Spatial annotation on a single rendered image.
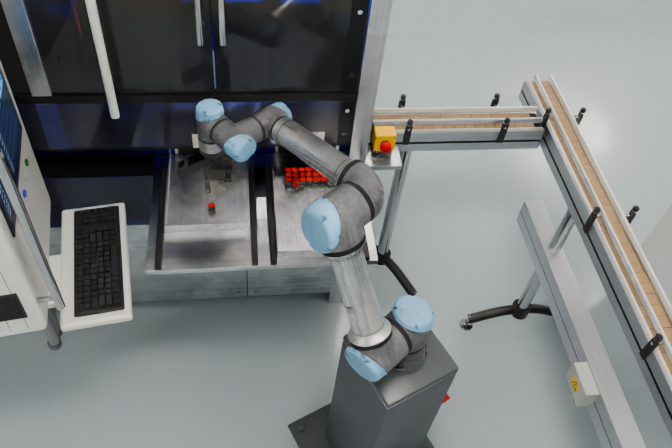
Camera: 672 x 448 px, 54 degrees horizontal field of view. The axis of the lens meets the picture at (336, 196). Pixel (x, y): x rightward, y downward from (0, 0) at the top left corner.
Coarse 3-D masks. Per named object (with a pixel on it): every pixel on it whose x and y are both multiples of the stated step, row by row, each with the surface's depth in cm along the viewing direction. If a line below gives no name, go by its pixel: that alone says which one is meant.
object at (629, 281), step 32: (544, 96) 252; (544, 128) 248; (576, 128) 242; (576, 160) 230; (576, 192) 226; (608, 192) 222; (576, 224) 226; (608, 224) 212; (608, 256) 207; (640, 256) 205; (608, 288) 208; (640, 288) 196; (640, 320) 192; (640, 352) 190
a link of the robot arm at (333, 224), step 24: (336, 192) 156; (360, 192) 156; (312, 216) 152; (336, 216) 151; (360, 216) 155; (312, 240) 156; (336, 240) 152; (360, 240) 156; (336, 264) 159; (360, 264) 160; (360, 288) 162; (360, 312) 165; (360, 336) 169; (384, 336) 169; (360, 360) 169; (384, 360) 170
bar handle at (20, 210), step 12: (0, 156) 140; (0, 168) 142; (12, 180) 146; (12, 192) 148; (12, 204) 151; (24, 216) 154; (24, 228) 157; (36, 240) 162; (36, 252) 164; (48, 264) 170; (48, 276) 172; (48, 288) 176; (48, 300) 180; (60, 300) 182
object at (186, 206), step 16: (176, 160) 225; (176, 176) 221; (192, 176) 221; (240, 176) 223; (176, 192) 216; (192, 192) 217; (224, 192) 218; (240, 192) 218; (176, 208) 212; (192, 208) 212; (224, 208) 213; (240, 208) 214; (176, 224) 203; (192, 224) 204; (208, 224) 205; (224, 224) 205; (240, 224) 206
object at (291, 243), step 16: (272, 176) 222; (288, 192) 220; (304, 192) 221; (320, 192) 222; (288, 208) 216; (304, 208) 216; (288, 224) 211; (288, 240) 207; (304, 240) 208; (288, 256) 202; (304, 256) 203; (320, 256) 204
